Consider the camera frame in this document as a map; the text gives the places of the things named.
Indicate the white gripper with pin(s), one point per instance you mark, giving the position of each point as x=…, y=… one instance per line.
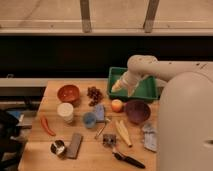
x=128, y=81

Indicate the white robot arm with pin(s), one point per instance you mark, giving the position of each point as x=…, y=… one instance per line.
x=185, y=113

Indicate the purple bowl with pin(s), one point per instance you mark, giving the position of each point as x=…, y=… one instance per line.
x=137, y=111

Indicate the red bowl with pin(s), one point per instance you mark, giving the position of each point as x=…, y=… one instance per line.
x=68, y=93

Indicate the red yellow apple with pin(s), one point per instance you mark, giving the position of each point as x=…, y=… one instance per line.
x=117, y=105

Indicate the green plastic bin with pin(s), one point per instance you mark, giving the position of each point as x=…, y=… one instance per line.
x=146, y=90

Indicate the dark grape bunch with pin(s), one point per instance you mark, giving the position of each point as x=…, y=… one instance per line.
x=95, y=95

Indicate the yellow corn cob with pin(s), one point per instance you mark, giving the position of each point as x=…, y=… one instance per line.
x=123, y=132

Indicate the blue cup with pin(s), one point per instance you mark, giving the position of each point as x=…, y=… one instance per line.
x=89, y=120

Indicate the crumpled grey blue cloth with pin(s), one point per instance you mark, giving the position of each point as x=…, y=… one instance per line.
x=150, y=140

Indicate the small metal grey toy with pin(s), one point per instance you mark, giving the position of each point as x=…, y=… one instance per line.
x=109, y=140

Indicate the white cup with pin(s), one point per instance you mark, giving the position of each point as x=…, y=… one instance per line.
x=65, y=111

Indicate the grey sponge block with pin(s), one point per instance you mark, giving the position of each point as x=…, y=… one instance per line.
x=74, y=146

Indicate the red chili pepper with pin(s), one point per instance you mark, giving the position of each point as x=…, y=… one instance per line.
x=45, y=126

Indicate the small metal pot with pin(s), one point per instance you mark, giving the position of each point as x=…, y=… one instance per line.
x=58, y=148

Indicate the black handled utensil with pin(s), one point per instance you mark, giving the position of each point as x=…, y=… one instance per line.
x=127, y=159

